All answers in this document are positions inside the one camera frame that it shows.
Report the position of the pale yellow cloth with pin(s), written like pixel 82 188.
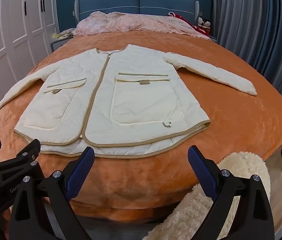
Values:
pixel 64 33

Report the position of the grey curtain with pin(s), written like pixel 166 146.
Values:
pixel 251 17

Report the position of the white wardrobe doors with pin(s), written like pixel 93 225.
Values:
pixel 13 30

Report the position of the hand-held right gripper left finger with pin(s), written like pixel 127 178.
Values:
pixel 80 166

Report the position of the pink floral quilt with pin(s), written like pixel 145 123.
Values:
pixel 121 23

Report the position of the grey-blue nightstand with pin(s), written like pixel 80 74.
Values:
pixel 55 46

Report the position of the blue upholstered headboard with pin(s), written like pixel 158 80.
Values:
pixel 156 3

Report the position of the orange plush blanket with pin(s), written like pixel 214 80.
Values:
pixel 218 130

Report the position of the fluffy cream clothing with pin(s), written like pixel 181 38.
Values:
pixel 243 165

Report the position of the cream quilted jacket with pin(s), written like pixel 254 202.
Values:
pixel 136 100

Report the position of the white plush toy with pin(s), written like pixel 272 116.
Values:
pixel 206 24

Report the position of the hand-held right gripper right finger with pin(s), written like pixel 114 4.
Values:
pixel 201 167

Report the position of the red cloth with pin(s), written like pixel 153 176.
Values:
pixel 181 17

